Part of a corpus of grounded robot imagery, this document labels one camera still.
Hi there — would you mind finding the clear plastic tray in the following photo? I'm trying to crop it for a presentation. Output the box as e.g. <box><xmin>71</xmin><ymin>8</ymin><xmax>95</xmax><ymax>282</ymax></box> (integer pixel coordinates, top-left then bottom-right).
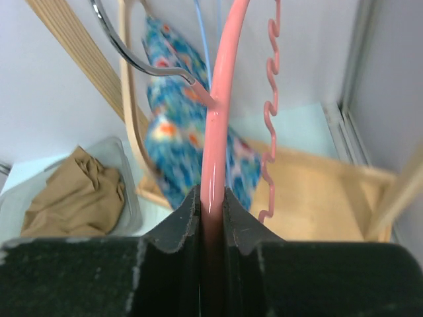
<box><xmin>1</xmin><ymin>137</ymin><xmax>142</xmax><ymax>242</ymax></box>

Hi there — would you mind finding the tan folded garment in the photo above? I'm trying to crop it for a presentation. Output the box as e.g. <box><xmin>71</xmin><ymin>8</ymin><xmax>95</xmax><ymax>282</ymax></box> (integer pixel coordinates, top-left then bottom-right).
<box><xmin>20</xmin><ymin>147</ymin><xmax>125</xmax><ymax>237</ymax></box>

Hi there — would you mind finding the pink plastic hanger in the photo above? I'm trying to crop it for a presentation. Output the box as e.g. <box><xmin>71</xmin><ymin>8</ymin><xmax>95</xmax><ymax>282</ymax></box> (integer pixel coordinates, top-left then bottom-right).
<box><xmin>89</xmin><ymin>0</ymin><xmax>282</xmax><ymax>317</ymax></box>

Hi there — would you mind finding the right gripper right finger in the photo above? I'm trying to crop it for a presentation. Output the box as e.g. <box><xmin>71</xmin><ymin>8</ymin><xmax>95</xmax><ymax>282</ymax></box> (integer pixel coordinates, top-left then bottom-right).
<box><xmin>223</xmin><ymin>190</ymin><xmax>422</xmax><ymax>316</ymax></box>

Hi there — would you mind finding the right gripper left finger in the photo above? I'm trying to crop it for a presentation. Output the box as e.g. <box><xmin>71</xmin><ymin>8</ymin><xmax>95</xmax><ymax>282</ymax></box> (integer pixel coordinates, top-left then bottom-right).
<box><xmin>1</xmin><ymin>187</ymin><xmax>200</xmax><ymax>316</ymax></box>

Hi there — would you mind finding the wooden clothes rack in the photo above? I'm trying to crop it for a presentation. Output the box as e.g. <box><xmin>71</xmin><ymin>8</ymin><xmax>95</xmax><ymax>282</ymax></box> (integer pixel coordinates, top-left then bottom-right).
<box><xmin>29</xmin><ymin>1</ymin><xmax>422</xmax><ymax>242</ymax></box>

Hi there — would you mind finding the blue floral skirt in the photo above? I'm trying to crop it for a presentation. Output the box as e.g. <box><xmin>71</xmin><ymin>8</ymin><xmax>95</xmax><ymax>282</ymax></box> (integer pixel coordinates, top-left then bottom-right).
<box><xmin>143</xmin><ymin>16</ymin><xmax>261</xmax><ymax>210</ymax></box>

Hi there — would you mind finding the beige wooden hanger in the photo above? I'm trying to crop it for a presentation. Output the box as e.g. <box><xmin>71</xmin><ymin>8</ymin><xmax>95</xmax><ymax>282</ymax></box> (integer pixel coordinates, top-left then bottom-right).
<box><xmin>118</xmin><ymin>0</ymin><xmax>163</xmax><ymax>176</ymax></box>

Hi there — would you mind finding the blue wire hanger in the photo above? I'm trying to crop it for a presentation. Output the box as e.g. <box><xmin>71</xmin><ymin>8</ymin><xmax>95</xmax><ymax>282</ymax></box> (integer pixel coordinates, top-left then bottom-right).
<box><xmin>191</xmin><ymin>0</ymin><xmax>232</xmax><ymax>189</ymax></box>

